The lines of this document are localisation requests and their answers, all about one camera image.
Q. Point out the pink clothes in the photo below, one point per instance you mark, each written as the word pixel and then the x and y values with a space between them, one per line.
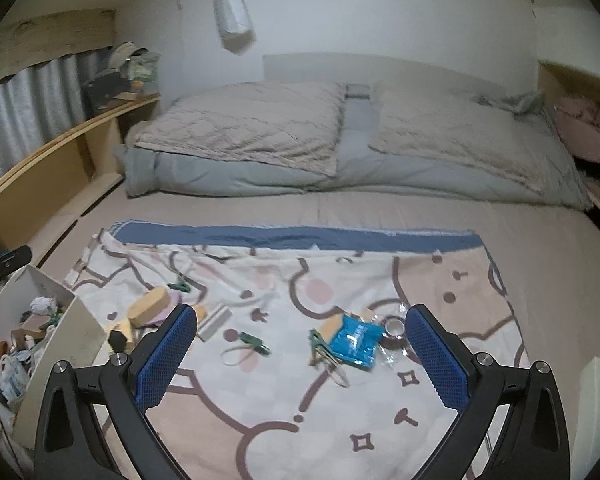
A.
pixel 585 125

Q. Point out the green clip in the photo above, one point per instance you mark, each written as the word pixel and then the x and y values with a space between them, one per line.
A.
pixel 317 341
pixel 254 342
pixel 180 285

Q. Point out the long wooden shelf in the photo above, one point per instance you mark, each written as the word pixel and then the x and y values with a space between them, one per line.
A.
pixel 80 127

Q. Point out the green patterned bundle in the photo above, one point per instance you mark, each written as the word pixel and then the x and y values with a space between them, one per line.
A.
pixel 145 67

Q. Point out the pink brown item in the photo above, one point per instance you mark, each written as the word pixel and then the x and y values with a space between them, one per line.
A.
pixel 27 332

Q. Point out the printed cartoon blanket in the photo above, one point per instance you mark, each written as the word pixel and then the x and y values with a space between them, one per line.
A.
pixel 280 410

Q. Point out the grey curtain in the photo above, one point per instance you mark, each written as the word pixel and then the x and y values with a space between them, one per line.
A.
pixel 30 100

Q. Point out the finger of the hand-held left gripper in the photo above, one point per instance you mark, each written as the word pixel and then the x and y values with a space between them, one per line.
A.
pixel 2 261

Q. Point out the grey pillow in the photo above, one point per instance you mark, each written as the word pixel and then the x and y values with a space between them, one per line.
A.
pixel 357 91

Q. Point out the clear plastic wrapper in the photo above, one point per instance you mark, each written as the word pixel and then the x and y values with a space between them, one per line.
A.
pixel 387 355

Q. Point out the beige printed valance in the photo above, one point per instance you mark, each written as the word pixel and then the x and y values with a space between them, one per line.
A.
pixel 45 35

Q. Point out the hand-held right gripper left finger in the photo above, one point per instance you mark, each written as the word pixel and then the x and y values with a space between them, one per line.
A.
pixel 167 355

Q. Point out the white storage box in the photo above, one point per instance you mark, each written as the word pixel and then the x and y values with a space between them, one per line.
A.
pixel 75 350

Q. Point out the beige quilted blanket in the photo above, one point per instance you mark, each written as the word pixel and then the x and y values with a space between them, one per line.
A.
pixel 250 120
pixel 460 130

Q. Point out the white headboard panel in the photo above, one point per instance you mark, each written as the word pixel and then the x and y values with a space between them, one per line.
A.
pixel 405 70

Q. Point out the blue white packet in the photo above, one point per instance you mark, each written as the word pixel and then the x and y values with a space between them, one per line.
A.
pixel 15 380

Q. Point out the small tan wooden piece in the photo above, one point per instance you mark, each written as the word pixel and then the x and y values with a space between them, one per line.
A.
pixel 330 329

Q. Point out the small grey white box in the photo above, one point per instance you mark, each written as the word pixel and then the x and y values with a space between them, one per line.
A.
pixel 215 322

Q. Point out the black hexagonal object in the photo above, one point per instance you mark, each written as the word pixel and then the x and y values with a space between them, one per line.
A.
pixel 117 342

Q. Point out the dark bag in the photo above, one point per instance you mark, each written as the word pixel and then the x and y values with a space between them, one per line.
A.
pixel 105 90

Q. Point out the white lace cloth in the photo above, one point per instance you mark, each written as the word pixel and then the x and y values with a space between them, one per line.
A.
pixel 42 305

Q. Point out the wooden side shelf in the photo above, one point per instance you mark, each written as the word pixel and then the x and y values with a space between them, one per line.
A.
pixel 547 80

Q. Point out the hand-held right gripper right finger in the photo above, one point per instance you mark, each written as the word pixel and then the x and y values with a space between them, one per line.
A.
pixel 437 360

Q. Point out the oval wooden case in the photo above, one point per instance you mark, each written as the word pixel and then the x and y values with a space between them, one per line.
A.
pixel 202 310
pixel 150 305

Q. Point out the white cap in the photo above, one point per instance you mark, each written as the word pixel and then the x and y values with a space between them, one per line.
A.
pixel 125 52

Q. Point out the blue foil packet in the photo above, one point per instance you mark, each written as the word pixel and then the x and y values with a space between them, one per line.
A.
pixel 355 342

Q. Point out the hanging white bag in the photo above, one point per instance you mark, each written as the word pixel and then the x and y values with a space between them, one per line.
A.
pixel 232 10

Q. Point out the pink flat pouch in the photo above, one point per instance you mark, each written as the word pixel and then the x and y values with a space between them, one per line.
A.
pixel 165 317

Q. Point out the grey duvet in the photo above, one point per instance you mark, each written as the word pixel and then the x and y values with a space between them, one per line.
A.
pixel 230 177

